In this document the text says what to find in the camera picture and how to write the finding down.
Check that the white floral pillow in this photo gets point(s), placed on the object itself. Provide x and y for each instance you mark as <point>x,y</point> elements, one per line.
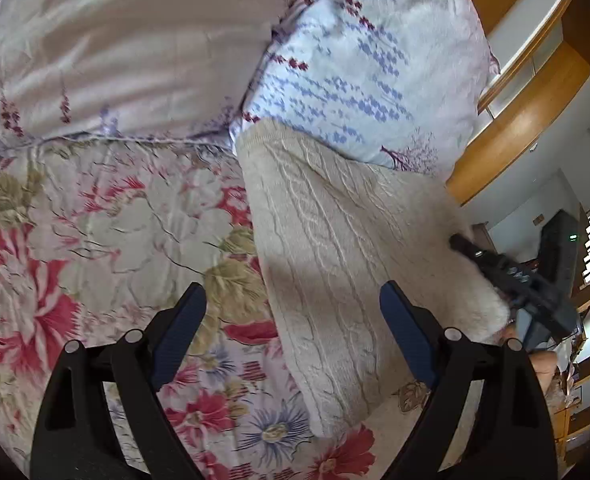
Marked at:
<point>149,69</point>

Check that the wooden wall shelf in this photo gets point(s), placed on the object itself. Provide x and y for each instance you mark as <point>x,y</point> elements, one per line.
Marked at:
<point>572,422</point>

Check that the person's right hand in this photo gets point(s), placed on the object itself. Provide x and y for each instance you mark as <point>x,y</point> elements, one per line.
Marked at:
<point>543,362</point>

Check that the white pillow blue pattern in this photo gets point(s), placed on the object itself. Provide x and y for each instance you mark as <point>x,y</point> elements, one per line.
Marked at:
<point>394,83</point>

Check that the wooden headboard frame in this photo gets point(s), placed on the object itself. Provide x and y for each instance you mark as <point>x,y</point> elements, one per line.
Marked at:
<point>537,105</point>

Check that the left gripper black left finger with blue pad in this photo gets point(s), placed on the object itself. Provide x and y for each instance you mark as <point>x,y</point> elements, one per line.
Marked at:
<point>74,436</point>

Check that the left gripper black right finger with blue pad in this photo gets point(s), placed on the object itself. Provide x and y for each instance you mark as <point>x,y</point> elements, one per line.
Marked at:
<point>485,418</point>

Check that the beige cable knit sweater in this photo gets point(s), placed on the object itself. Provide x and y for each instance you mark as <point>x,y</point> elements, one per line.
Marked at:
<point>329,234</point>

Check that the floral bed sheet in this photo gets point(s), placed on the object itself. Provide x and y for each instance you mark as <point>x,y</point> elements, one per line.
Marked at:
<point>98,236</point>

